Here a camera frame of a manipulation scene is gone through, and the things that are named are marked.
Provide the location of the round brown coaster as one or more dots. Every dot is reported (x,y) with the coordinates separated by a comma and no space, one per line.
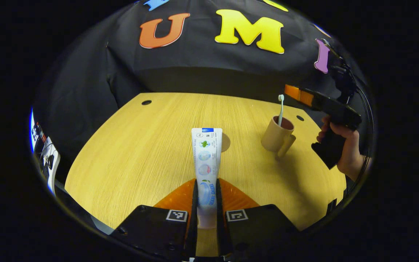
(226,142)

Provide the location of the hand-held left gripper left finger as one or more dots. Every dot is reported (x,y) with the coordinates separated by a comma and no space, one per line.
(158,229)

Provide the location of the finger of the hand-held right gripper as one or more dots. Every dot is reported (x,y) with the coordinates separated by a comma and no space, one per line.
(318,100)

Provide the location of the white toothpaste tube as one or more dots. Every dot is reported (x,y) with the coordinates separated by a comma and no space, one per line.
(207,160)

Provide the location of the white side table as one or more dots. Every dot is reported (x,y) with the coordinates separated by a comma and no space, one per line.
(51,171)

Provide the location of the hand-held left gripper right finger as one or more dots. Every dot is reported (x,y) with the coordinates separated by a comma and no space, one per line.
(256,229)

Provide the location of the pale green toothbrush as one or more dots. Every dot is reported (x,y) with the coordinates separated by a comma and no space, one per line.
(280,112)

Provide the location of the beige cup with brown inside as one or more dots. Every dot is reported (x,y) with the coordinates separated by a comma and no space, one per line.
(273,138)

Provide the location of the black backdrop cloth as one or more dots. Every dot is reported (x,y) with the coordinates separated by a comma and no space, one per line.
(195,62)

